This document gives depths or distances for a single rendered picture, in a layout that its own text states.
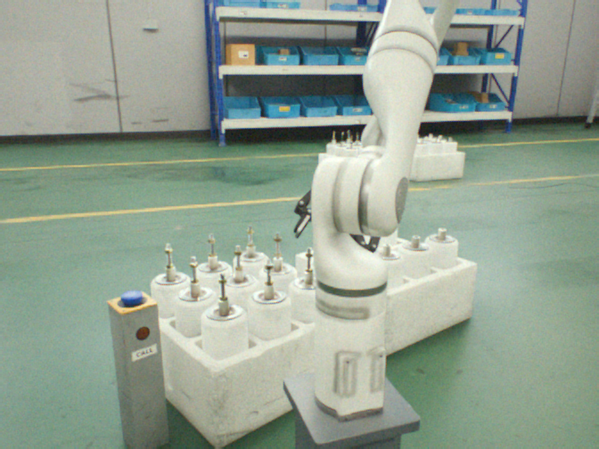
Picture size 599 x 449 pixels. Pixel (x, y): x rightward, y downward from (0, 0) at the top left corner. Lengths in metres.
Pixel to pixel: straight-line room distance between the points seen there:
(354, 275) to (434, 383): 0.77
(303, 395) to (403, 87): 0.43
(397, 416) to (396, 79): 0.43
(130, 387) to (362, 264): 0.58
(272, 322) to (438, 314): 0.59
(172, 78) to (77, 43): 0.98
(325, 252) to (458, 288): 1.00
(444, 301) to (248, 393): 0.69
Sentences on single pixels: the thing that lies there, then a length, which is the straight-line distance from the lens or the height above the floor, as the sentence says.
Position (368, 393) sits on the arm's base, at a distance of 0.69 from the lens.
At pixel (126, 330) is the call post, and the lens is 1.00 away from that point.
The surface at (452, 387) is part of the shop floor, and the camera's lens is 1.34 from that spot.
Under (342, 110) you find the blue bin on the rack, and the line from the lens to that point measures 5.84.
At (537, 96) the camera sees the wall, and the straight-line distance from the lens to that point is 8.22.
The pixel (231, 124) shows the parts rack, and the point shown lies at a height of 0.22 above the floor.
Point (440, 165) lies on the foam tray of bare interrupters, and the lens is 3.74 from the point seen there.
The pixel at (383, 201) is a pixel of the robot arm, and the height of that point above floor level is 0.59.
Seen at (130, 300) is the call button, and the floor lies 0.33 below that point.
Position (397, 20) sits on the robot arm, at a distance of 0.74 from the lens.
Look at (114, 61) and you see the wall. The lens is 6.06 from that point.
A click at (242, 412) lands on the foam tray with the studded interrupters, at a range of 1.12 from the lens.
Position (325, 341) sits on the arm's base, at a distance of 0.66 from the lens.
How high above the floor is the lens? 0.73
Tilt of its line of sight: 18 degrees down
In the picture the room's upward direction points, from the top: straight up
